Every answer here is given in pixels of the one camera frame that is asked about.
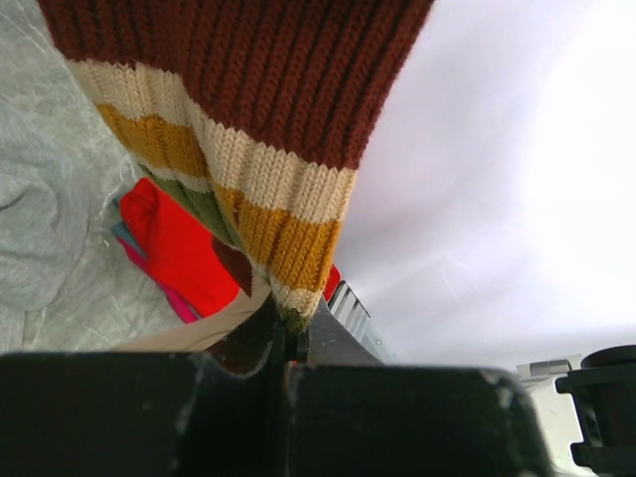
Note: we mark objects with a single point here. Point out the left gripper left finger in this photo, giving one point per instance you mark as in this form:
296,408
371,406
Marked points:
142,414

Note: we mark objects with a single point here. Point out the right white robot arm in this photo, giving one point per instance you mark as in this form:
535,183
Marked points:
586,411

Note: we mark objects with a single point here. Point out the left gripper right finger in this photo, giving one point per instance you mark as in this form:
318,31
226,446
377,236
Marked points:
350,415

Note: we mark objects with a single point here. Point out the red folded cloth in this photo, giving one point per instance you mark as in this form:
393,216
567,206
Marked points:
200,275

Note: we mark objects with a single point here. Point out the grey tank top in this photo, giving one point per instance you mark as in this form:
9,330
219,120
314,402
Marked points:
59,168

